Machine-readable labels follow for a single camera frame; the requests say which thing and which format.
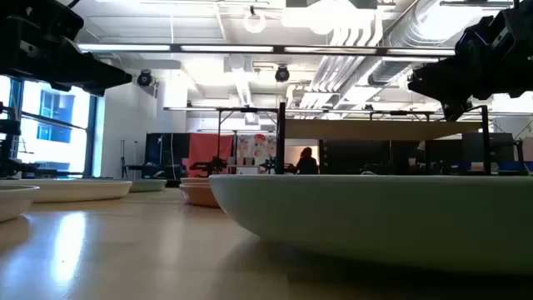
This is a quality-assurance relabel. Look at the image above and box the white ring lamp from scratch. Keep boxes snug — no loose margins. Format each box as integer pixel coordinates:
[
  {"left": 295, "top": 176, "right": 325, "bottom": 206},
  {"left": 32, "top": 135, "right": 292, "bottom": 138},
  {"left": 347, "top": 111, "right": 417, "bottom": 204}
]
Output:
[{"left": 243, "top": 6, "right": 267, "bottom": 34}]

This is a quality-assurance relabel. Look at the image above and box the terracotta plate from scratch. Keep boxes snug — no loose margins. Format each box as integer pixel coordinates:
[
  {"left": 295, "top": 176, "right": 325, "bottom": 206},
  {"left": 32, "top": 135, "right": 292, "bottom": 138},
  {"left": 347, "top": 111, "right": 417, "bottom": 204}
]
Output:
[{"left": 179, "top": 182, "right": 221, "bottom": 208}]

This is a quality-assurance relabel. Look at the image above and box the cream white plate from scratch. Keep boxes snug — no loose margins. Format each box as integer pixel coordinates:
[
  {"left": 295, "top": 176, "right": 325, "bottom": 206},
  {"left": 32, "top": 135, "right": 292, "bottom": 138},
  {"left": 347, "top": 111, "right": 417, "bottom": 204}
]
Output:
[{"left": 0, "top": 178, "right": 133, "bottom": 204}]

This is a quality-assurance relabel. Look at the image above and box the person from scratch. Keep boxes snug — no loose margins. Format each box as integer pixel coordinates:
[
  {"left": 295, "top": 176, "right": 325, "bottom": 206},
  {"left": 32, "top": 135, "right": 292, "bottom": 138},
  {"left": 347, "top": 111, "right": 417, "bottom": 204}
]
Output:
[{"left": 295, "top": 146, "right": 320, "bottom": 175}]

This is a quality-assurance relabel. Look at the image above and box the black partition panel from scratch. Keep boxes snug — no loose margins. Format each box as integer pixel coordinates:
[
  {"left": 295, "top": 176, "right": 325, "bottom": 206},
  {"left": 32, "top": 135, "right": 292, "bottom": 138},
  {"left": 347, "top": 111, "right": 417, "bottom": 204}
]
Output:
[{"left": 318, "top": 139, "right": 421, "bottom": 176}]

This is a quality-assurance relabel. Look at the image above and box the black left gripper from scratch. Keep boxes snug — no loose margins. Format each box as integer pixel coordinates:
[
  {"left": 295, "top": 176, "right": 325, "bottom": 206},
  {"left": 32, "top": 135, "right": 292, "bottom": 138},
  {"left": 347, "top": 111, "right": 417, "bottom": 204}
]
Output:
[{"left": 0, "top": 0, "right": 133, "bottom": 98}]

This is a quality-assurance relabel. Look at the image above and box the silver ventilation duct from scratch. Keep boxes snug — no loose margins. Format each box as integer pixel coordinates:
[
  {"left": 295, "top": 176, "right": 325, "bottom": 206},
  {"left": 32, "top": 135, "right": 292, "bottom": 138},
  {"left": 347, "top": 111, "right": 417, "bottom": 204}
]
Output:
[{"left": 368, "top": 0, "right": 463, "bottom": 87}]

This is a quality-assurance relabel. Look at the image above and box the black dish rack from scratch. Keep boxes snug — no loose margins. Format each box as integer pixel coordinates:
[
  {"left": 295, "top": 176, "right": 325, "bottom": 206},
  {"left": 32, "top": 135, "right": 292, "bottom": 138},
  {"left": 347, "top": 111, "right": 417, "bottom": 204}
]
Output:
[{"left": 276, "top": 102, "right": 493, "bottom": 177}]

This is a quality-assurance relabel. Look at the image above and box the mint green plate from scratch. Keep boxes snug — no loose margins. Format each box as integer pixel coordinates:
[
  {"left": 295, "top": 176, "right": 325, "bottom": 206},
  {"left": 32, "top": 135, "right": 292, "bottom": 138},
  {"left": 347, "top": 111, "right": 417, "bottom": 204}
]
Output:
[{"left": 208, "top": 174, "right": 533, "bottom": 277}]

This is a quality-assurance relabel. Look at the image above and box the red cloth panel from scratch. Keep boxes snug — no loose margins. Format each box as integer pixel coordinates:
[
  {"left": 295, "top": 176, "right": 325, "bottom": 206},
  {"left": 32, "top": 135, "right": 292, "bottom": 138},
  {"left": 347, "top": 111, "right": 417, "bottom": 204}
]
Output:
[{"left": 182, "top": 132, "right": 234, "bottom": 178}]

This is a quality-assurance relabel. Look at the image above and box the floral poster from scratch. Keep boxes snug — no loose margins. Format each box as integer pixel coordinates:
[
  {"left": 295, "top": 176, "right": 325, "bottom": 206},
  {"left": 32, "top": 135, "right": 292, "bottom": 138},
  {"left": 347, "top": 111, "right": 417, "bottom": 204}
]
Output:
[{"left": 236, "top": 133, "right": 278, "bottom": 168}]

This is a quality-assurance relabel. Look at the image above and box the beige grey plate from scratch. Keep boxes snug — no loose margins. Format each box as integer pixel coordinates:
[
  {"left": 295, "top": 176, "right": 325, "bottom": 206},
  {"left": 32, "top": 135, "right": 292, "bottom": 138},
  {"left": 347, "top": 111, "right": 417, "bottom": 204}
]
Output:
[{"left": 0, "top": 184, "right": 41, "bottom": 223}]

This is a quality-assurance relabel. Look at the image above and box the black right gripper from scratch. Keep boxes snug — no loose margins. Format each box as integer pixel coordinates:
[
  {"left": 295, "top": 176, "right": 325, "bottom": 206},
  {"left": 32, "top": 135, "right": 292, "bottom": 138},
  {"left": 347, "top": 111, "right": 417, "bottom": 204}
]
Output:
[{"left": 407, "top": 2, "right": 533, "bottom": 123}]

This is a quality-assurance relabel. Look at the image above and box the blue storage box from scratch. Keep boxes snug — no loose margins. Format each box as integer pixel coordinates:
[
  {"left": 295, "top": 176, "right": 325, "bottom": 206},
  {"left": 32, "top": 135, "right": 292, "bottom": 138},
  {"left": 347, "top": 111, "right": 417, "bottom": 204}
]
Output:
[{"left": 497, "top": 161, "right": 531, "bottom": 173}]

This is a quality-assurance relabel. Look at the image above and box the large window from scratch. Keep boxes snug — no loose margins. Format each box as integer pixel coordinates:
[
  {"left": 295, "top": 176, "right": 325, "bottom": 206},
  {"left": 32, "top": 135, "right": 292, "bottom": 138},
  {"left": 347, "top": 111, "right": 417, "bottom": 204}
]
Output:
[{"left": 0, "top": 77, "right": 97, "bottom": 178}]

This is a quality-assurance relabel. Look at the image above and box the black background workstation frame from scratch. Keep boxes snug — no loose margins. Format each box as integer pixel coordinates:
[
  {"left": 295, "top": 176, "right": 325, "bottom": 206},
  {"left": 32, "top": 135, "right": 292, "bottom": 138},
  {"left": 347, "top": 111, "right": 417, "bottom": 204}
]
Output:
[{"left": 163, "top": 106, "right": 280, "bottom": 180}]

